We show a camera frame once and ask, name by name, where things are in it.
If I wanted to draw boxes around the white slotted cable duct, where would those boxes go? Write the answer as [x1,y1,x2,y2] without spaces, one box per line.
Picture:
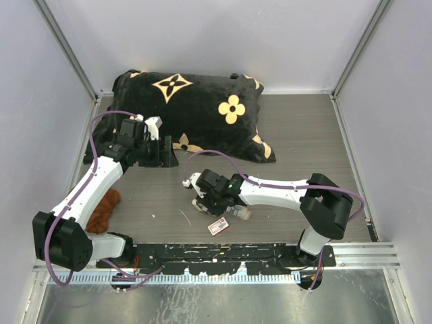
[47,271,301,286]

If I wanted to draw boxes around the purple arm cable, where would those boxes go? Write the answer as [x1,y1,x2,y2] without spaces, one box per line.
[43,111,142,287]
[184,150,366,223]

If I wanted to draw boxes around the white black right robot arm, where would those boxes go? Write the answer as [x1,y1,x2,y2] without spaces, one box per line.
[183,169,353,265]

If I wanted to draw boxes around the brown crumpled cloth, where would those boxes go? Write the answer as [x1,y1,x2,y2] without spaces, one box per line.
[86,188,121,234]

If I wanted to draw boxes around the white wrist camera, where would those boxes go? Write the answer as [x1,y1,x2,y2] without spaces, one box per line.
[144,116,163,140]
[182,172,201,188]

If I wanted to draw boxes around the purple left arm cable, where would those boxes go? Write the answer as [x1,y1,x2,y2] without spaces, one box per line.
[43,111,142,287]

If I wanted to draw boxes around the staple box tray with staples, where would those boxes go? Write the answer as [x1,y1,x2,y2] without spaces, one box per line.
[226,205,252,221]

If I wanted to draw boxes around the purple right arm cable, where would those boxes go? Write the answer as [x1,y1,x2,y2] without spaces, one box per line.
[184,150,366,223]

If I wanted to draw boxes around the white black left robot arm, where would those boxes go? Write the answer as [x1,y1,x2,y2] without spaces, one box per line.
[32,115,179,271]

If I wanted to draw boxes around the black floral pattern pillow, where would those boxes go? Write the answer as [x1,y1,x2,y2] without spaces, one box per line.
[92,70,276,163]

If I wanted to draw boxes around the red white staple box sleeve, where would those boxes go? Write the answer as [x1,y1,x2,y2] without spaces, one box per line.
[207,217,230,236]

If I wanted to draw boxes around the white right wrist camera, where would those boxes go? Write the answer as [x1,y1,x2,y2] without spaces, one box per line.
[182,172,201,188]

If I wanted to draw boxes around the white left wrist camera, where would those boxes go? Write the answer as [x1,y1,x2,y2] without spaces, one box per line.
[144,116,163,140]

